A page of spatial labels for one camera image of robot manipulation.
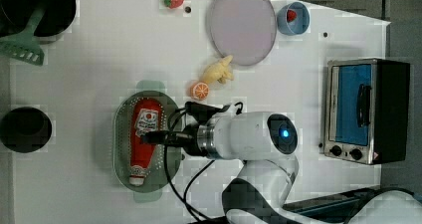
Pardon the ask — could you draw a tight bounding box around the red plush ketchup bottle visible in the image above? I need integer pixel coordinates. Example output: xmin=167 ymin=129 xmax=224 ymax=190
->
xmin=128 ymin=98 xmax=164 ymax=187

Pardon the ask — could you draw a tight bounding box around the orange slice toy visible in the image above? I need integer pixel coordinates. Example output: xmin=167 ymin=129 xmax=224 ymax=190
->
xmin=190 ymin=82 xmax=209 ymax=101

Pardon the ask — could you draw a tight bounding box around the blue aluminium frame rail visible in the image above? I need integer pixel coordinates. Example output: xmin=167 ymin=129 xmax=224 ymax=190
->
xmin=283 ymin=186 xmax=379 ymax=223

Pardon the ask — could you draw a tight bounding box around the yellow plush toy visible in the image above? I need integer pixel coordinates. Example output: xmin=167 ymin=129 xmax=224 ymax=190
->
xmin=200 ymin=55 xmax=234 ymax=85

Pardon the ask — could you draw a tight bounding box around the green slotted spatula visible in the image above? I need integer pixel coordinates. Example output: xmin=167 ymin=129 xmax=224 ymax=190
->
xmin=0 ymin=6 xmax=45 ymax=66

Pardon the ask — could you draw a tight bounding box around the large black pot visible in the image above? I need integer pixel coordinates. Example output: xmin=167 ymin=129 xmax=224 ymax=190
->
xmin=0 ymin=0 xmax=77 ymax=38

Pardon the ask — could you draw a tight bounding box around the grey round plate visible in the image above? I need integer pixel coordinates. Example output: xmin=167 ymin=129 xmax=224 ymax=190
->
xmin=207 ymin=0 xmax=277 ymax=66

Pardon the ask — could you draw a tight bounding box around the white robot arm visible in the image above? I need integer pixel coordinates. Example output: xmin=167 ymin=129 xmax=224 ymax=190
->
xmin=143 ymin=112 xmax=421 ymax=224

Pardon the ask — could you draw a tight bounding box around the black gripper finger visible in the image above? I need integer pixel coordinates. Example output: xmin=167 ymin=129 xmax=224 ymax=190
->
xmin=141 ymin=130 xmax=169 ymax=144

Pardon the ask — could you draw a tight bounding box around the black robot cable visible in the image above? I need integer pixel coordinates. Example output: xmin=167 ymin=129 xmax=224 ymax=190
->
xmin=162 ymin=101 xmax=245 ymax=222

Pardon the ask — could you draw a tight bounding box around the green oval strainer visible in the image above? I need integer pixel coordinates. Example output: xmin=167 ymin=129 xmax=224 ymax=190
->
xmin=112 ymin=80 xmax=182 ymax=203

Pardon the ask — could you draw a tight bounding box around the small red strawberry toy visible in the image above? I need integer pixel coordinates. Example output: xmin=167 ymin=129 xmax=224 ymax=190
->
xmin=287 ymin=10 xmax=297 ymax=22

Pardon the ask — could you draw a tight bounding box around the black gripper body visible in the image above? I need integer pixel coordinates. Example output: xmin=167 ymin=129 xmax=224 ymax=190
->
xmin=167 ymin=123 xmax=206 ymax=157

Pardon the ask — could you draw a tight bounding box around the silver toaster oven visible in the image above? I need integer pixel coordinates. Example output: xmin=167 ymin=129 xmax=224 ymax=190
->
xmin=323 ymin=58 xmax=410 ymax=165

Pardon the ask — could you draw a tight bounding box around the blue bowl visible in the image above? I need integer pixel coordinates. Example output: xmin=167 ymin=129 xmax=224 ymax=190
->
xmin=277 ymin=2 xmax=311 ymax=36

